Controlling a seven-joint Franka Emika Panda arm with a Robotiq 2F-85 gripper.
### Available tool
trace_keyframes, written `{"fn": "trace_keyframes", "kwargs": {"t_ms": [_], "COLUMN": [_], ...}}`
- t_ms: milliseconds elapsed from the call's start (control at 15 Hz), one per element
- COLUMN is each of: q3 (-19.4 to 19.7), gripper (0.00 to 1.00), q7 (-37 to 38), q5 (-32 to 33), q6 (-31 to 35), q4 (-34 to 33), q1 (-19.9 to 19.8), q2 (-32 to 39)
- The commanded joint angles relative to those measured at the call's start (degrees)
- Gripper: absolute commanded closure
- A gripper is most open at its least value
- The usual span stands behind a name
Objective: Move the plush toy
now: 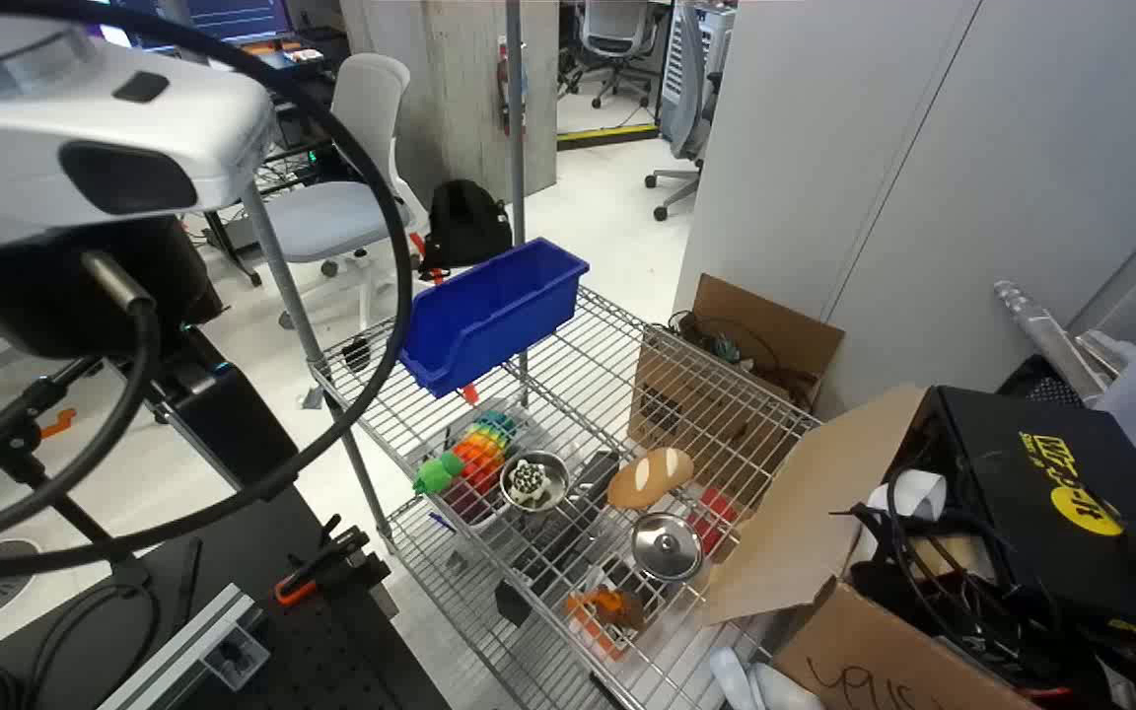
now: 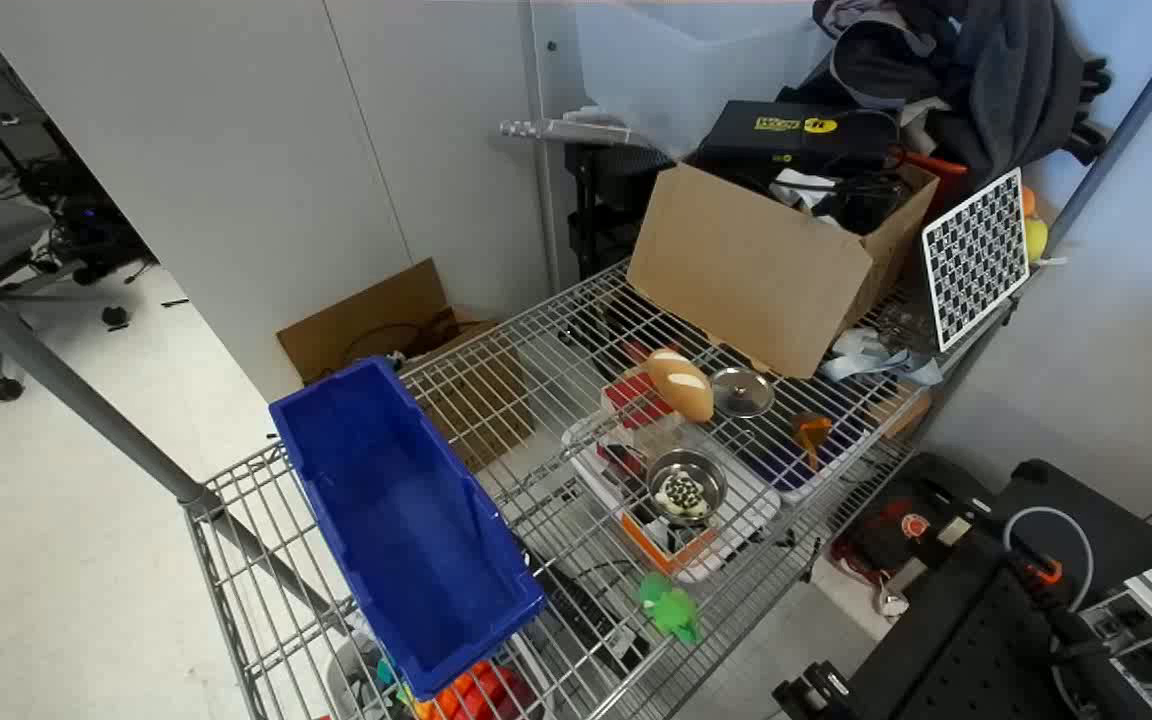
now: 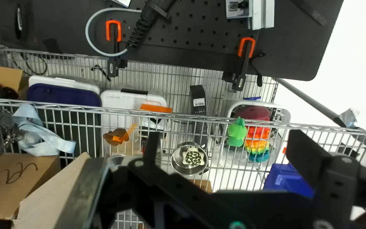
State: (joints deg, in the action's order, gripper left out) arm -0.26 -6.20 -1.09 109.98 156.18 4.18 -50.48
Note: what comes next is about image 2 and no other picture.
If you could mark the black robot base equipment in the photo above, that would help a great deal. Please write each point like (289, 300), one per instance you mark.
(1023, 604)

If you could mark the green toy figure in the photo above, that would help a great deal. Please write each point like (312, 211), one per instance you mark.
(668, 610)

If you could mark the rainbow stacking toy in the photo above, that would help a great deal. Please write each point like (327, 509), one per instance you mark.
(481, 694)

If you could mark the flat cardboard box on floor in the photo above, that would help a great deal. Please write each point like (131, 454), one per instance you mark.
(376, 325)

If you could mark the silver metal bowl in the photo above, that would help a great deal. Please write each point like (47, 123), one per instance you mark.
(685, 484)

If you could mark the round glass lid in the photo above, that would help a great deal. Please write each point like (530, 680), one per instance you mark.
(741, 392)

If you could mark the brown cardboard box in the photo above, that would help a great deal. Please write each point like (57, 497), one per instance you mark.
(760, 276)

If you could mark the orange transparent plastic piece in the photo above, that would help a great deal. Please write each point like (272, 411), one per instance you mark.
(812, 433)

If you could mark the blue plastic bin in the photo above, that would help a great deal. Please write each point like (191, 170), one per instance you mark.
(416, 542)

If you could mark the black box yellow label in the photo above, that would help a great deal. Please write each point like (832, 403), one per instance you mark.
(799, 132)

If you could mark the white perforated panel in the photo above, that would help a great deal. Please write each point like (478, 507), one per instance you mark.
(974, 257)

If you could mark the dark clothing pile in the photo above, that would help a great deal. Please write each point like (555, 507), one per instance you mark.
(981, 83)

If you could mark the grey metal pole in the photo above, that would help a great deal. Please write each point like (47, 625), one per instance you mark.
(123, 433)

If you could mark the black office chair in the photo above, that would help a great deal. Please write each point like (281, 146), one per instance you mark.
(57, 225)

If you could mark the silver wire rack shelf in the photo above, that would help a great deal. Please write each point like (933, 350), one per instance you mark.
(590, 654)

